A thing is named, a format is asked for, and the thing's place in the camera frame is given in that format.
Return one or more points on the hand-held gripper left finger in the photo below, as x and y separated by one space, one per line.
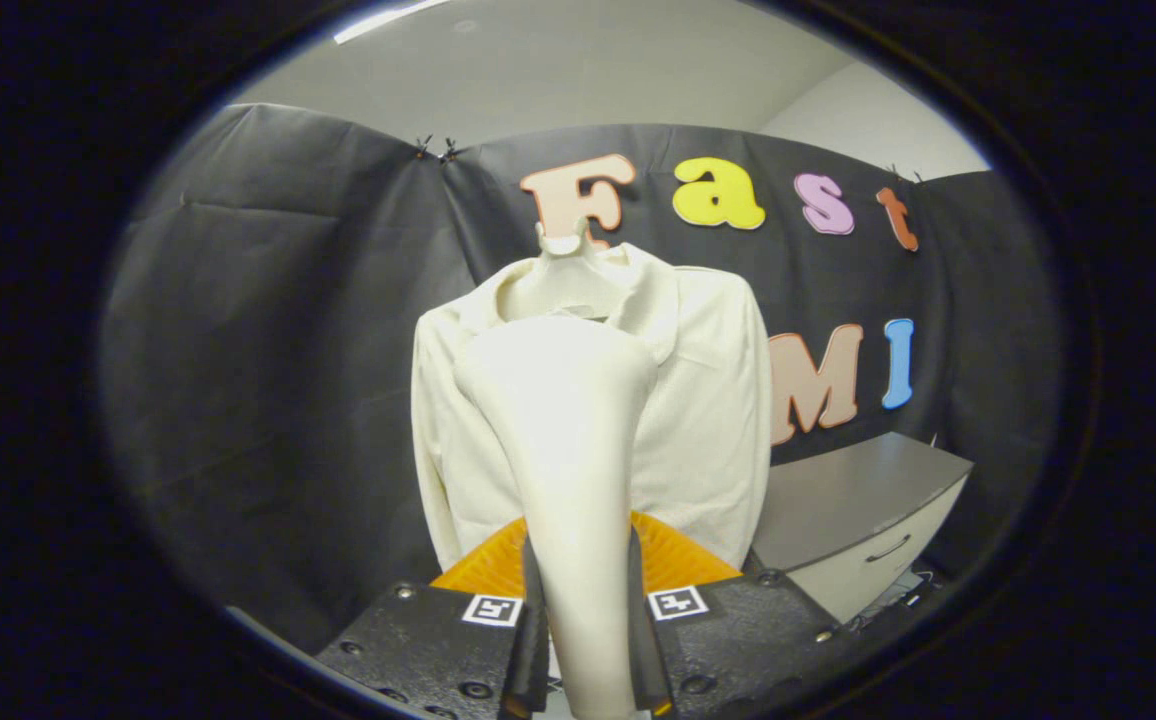
438 640

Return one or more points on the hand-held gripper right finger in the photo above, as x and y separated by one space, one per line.
738 640

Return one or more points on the cream button shirt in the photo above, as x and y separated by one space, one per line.
708 430

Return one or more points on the white garment steamer head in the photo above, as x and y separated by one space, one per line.
568 450

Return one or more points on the grey cabinet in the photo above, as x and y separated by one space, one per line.
838 500

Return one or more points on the white plastic hanger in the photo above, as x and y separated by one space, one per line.
563 245

